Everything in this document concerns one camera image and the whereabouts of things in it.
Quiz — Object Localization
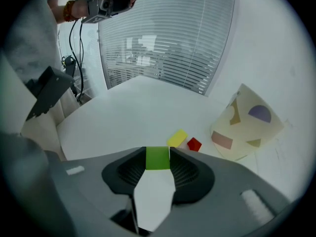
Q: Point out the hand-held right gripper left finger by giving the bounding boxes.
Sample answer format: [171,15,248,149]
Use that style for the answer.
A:
[46,146,147,237]

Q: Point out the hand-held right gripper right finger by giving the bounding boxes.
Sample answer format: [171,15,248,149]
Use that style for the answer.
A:
[153,147,291,237]

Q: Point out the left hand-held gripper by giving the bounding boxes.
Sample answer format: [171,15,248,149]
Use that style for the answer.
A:
[71,0,149,24]

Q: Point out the red block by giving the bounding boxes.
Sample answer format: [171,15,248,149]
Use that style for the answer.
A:
[187,137,202,152]

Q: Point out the yellow block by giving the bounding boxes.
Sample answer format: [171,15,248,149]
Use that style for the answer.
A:
[166,129,189,148]

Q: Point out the green block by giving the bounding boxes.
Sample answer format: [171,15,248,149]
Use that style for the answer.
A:
[145,146,171,170]

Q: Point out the person's left forearm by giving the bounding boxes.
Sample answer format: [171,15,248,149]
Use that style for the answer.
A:
[48,0,88,24]

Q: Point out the cream patterned paper bucket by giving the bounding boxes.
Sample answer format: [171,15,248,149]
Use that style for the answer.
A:
[210,83,285,160]

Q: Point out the person's grey shirt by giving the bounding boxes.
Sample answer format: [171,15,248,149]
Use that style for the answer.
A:
[2,0,61,83]

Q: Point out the white window blinds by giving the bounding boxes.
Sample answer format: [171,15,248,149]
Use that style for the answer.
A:
[98,0,235,96]

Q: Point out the black small screen device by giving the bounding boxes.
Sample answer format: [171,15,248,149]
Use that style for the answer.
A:
[24,66,76,122]

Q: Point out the brown bead bracelet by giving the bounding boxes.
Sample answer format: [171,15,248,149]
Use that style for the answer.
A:
[63,0,81,23]

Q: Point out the black cable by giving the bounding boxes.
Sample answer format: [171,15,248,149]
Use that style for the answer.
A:
[69,21,83,70]
[76,21,86,103]

